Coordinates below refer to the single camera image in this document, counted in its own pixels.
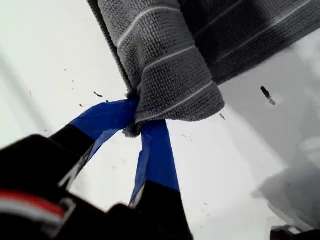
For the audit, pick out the grey white-striped square towel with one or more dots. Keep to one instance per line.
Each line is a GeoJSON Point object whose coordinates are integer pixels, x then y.
{"type": "Point", "coordinates": [162, 62]}

